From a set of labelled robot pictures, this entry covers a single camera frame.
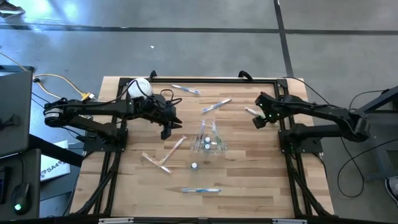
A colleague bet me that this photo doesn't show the black computer mouse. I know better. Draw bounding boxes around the black computer mouse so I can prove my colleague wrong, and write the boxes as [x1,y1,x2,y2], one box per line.
[10,182,32,216]

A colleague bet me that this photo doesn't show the grey laptop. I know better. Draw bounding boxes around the grey laptop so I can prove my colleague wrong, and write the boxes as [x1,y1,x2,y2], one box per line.
[0,64,35,158]

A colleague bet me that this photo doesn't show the black equipment stand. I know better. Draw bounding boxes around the black equipment stand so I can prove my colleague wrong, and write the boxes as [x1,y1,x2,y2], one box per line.
[349,85,398,183]

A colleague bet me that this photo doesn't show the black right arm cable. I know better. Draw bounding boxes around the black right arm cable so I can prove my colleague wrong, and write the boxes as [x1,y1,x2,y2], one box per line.
[282,75,331,106]

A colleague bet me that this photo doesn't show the white printed box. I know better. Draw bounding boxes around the white printed box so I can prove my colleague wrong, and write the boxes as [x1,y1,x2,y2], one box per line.
[39,139,72,182]

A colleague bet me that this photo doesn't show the black side desk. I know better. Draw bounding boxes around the black side desk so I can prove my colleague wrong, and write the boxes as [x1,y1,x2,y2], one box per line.
[0,148,42,222]

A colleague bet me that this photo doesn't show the purple white toothbrush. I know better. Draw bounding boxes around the purple white toothbrush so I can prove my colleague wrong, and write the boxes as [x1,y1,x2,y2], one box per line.
[195,119,207,149]

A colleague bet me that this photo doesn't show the person's shoe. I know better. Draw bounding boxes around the person's shoe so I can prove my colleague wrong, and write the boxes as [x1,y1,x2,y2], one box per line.
[0,0,26,16]
[384,175,398,205]

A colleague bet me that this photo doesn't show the clear acrylic organizer box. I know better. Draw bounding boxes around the clear acrylic organizer box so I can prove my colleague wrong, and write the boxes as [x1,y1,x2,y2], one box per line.
[189,119,230,156]

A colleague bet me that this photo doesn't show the blue white toothbrush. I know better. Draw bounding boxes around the blue white toothbrush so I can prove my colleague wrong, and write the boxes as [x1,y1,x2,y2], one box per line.
[170,83,201,95]
[201,98,233,113]
[180,187,222,194]

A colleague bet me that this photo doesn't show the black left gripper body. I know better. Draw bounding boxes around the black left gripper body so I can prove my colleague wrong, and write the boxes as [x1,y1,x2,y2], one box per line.
[140,93,177,126]

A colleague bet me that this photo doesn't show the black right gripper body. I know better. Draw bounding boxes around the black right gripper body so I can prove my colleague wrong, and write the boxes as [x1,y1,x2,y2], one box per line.
[254,91,282,121]

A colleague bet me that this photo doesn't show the disinfecting wipes canister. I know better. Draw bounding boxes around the disinfecting wipes canister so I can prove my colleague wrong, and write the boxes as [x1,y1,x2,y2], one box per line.
[127,77,154,100]

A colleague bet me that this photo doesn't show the black aluminium table frame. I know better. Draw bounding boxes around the black aluminium table frame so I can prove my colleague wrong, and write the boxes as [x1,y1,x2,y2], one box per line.
[70,76,335,224]

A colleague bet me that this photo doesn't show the yellow cable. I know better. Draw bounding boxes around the yellow cable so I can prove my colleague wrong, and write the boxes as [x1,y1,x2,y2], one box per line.
[0,50,96,101]

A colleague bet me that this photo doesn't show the orange white toothbrush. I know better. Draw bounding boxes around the orange white toothbrush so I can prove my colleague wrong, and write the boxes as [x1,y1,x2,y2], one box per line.
[159,135,188,165]
[141,151,173,174]

